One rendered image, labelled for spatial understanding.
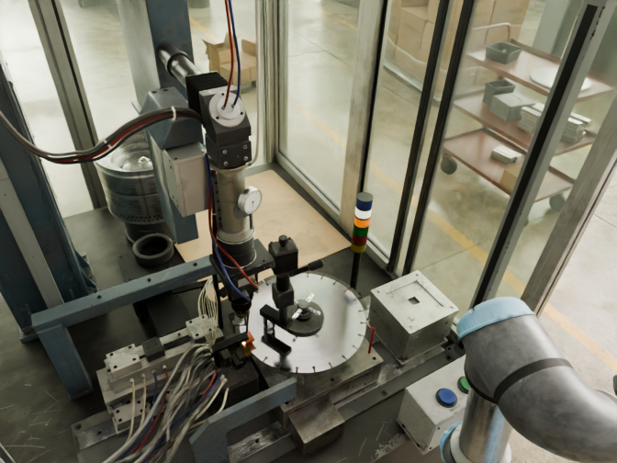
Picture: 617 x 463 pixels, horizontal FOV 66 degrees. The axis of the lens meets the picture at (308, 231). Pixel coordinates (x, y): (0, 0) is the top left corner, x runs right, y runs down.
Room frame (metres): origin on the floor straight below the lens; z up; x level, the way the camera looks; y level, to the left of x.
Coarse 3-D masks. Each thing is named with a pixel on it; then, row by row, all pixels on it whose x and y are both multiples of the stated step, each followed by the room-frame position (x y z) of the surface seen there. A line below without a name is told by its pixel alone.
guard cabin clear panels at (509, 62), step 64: (0, 0) 1.49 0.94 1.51; (64, 0) 1.58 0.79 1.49; (192, 0) 1.79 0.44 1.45; (320, 0) 1.67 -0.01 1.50; (512, 0) 1.05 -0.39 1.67; (576, 0) 0.94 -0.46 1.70; (128, 64) 1.66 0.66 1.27; (320, 64) 1.65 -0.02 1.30; (384, 64) 1.36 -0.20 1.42; (448, 64) 1.16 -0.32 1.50; (512, 64) 1.01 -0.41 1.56; (64, 128) 1.52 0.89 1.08; (256, 128) 1.91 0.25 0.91; (320, 128) 1.63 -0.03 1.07; (384, 128) 1.33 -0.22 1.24; (448, 128) 1.12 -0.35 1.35; (512, 128) 0.97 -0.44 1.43; (576, 128) 0.86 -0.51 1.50; (64, 192) 1.48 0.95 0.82; (384, 192) 1.29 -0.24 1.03; (448, 192) 1.07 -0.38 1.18; (448, 256) 1.02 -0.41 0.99; (512, 256) 0.87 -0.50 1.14
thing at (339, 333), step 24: (264, 288) 0.91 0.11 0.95; (312, 288) 0.92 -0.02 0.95; (336, 288) 0.92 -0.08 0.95; (336, 312) 0.83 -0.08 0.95; (360, 312) 0.84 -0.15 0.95; (264, 336) 0.75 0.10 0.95; (288, 336) 0.75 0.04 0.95; (312, 336) 0.75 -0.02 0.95; (336, 336) 0.76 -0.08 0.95; (360, 336) 0.76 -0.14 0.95; (264, 360) 0.68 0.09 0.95; (288, 360) 0.68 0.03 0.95; (312, 360) 0.68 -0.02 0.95; (336, 360) 0.68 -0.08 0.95
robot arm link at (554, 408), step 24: (528, 384) 0.36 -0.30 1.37; (552, 384) 0.36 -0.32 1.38; (576, 384) 0.36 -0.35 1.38; (504, 408) 0.35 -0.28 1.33; (528, 408) 0.34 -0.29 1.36; (552, 408) 0.33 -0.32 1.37; (576, 408) 0.33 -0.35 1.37; (600, 408) 0.33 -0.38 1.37; (528, 432) 0.32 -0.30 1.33; (552, 432) 0.31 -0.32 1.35; (576, 432) 0.31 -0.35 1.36; (600, 432) 0.31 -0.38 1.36; (576, 456) 0.30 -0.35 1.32; (600, 456) 0.29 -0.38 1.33
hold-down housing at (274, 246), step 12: (288, 240) 0.77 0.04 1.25; (276, 252) 0.73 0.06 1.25; (288, 252) 0.73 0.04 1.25; (276, 264) 0.72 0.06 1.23; (288, 264) 0.73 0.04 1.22; (276, 276) 0.74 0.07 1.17; (288, 276) 0.74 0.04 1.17; (276, 288) 0.74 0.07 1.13; (288, 288) 0.74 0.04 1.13; (276, 300) 0.73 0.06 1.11; (288, 300) 0.74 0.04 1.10
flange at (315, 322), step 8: (312, 304) 0.85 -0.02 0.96; (288, 312) 0.82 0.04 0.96; (320, 312) 0.82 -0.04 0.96; (296, 320) 0.79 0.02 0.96; (304, 320) 0.79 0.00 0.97; (312, 320) 0.80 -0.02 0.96; (320, 320) 0.80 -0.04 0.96; (296, 328) 0.77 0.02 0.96; (304, 328) 0.77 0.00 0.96; (312, 328) 0.77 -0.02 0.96
